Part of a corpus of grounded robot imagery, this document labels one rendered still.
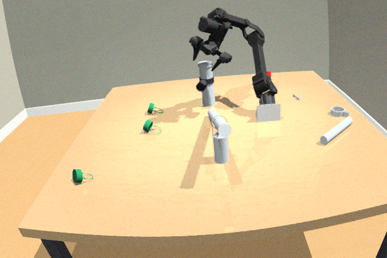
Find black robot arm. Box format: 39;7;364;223
198;7;278;105

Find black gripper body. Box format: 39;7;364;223
189;34;232;63

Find green hollow cylinder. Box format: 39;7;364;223
147;102;157;113
143;120;161;134
72;169;88;183

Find grey metal ring clamp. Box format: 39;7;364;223
331;106;350;117

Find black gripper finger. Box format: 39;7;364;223
191;44;200;61
211;59;225;71

